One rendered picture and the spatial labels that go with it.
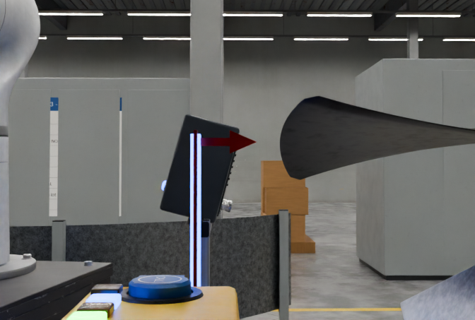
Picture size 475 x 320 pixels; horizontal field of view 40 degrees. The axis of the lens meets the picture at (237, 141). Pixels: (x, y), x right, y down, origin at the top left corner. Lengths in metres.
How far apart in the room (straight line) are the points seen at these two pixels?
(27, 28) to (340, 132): 0.51
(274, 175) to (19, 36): 7.81
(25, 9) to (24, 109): 5.96
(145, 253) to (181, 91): 4.38
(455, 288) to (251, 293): 2.03
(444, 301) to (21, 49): 0.65
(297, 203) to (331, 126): 8.10
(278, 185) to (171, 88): 2.62
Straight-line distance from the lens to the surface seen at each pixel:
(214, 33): 5.01
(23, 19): 0.99
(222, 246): 2.57
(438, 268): 7.00
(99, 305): 0.38
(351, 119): 0.63
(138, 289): 0.42
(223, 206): 1.28
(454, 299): 0.71
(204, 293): 0.44
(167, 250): 2.44
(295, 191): 8.74
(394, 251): 6.85
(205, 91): 4.94
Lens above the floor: 1.16
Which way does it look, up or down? 2 degrees up
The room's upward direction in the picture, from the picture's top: straight up
